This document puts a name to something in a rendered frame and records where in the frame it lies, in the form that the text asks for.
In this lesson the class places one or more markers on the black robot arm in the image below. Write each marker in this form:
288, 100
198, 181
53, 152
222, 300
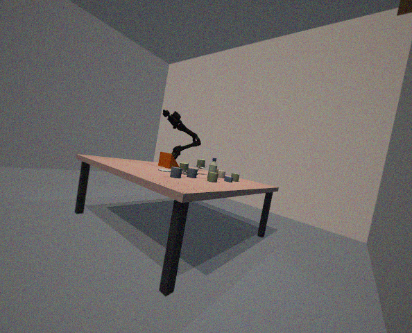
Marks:
182, 127

